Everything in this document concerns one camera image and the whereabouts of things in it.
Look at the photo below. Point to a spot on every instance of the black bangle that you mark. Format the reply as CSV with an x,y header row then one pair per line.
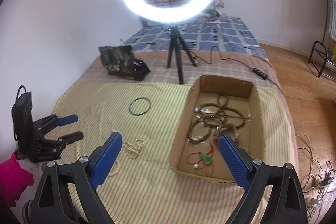
x,y
139,106

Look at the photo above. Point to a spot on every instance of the black tripod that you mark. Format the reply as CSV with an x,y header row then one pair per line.
x,y
178,44

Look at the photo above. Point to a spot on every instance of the floral folded quilt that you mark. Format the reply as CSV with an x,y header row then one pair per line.
x,y
211,12

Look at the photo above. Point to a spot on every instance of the blue patchwork blanket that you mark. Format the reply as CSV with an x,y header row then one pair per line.
x,y
228,33

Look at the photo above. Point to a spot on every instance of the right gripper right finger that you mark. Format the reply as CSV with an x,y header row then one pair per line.
x,y
239,163

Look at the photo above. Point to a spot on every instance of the gold brown wrist watch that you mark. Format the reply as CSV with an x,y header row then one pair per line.
x,y
222,129

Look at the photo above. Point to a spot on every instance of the yellow striped cloth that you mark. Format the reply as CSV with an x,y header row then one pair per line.
x,y
144,188

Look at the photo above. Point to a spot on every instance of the yellow box on rack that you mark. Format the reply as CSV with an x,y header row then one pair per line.
x,y
331,54

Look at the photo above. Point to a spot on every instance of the black snack bag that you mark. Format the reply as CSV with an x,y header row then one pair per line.
x,y
121,62

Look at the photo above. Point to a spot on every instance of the red cord jade pendant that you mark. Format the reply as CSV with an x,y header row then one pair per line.
x,y
199,160

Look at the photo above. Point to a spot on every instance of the left hand pink sleeve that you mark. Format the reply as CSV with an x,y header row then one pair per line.
x,y
14,180

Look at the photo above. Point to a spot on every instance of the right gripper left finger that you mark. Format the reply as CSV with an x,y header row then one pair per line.
x,y
102,159

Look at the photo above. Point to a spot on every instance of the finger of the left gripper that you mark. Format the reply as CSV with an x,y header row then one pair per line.
x,y
70,138
63,121

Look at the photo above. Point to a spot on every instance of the cardboard tray box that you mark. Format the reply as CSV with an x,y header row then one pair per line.
x,y
215,106

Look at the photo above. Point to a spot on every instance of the black clothes rack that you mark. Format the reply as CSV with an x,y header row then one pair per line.
x,y
318,55

